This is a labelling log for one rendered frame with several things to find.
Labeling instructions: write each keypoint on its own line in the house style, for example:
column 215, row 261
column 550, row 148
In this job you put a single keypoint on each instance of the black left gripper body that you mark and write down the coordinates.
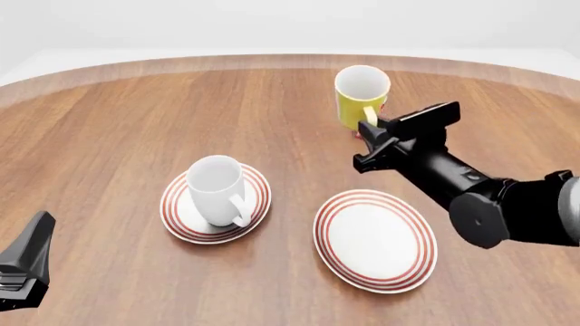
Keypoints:
column 20, row 292

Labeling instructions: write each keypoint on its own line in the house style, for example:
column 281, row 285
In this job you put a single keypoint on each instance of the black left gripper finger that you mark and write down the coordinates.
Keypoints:
column 35, row 242

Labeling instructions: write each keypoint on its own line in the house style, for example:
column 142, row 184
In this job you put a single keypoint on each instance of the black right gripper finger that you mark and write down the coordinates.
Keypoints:
column 374, row 136

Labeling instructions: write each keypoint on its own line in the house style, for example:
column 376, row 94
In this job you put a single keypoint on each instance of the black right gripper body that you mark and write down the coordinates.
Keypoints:
column 378, row 158

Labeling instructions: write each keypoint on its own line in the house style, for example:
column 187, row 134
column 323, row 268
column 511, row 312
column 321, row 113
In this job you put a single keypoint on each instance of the black and grey right robot arm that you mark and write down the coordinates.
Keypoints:
column 480, row 203

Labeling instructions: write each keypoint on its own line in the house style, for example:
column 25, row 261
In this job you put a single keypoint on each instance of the yellow and white mug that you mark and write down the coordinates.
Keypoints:
column 351, row 108

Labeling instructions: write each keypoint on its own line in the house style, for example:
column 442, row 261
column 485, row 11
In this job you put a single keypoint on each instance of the white plate with red rings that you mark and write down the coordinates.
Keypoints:
column 376, row 244
column 186, row 222

